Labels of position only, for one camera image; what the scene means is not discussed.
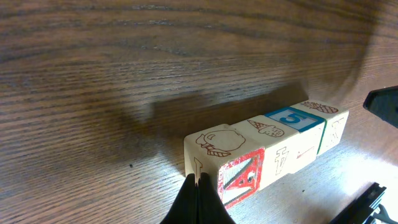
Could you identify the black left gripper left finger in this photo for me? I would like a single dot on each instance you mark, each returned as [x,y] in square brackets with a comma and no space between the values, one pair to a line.
[184,207]

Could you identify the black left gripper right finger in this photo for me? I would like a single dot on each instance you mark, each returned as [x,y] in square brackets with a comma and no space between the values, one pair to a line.
[210,207]

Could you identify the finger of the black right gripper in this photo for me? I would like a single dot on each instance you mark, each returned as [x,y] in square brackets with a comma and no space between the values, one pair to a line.
[383,103]
[360,209]

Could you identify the letter K wooden block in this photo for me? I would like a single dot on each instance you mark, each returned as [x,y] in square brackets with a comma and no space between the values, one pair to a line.
[335,121]

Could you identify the red letter A block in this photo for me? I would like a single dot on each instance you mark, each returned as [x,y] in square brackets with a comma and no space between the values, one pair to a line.
[231,158]

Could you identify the blue number five block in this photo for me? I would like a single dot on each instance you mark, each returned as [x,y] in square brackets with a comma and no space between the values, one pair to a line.
[310,128]

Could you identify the yellow edged wooden block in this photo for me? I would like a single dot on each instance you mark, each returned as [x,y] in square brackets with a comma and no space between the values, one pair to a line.
[277,140]

